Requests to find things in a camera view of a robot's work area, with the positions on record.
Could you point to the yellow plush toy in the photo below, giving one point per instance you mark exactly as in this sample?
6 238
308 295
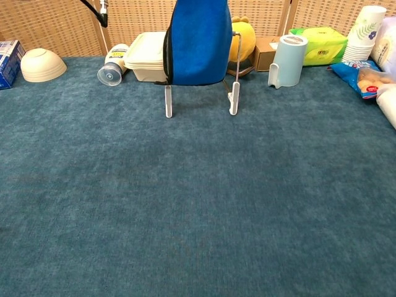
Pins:
246 40

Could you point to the translucent plastic bag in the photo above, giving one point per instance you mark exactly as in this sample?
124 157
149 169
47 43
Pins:
388 102

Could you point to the beige plastic lunch box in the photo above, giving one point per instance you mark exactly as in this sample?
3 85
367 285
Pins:
142 62

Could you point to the blue toothpaste box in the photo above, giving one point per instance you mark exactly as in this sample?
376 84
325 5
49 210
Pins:
9 65

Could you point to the brown cardboard box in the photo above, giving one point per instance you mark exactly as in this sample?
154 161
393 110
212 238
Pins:
263 57

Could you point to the green tissue pack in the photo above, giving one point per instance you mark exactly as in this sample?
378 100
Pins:
325 46

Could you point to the grey and blue cloth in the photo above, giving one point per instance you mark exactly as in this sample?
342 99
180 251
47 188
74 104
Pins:
201 46

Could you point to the blue table carpet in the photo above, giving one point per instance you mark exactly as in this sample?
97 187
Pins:
185 185

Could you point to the stack of paper cups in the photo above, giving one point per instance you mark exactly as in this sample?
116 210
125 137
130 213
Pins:
362 34

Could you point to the beige upturned bowl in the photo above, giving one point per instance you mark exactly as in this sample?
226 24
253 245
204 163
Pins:
41 66

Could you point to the wicker folding screen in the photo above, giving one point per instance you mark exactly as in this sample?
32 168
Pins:
136 18

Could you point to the mayonnaise squeeze bottle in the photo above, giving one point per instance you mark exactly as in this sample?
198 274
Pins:
109 75

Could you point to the light blue cylindrical mug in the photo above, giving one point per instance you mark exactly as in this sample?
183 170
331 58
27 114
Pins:
290 62

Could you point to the blue cookie snack bag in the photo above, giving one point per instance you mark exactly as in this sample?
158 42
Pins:
368 80

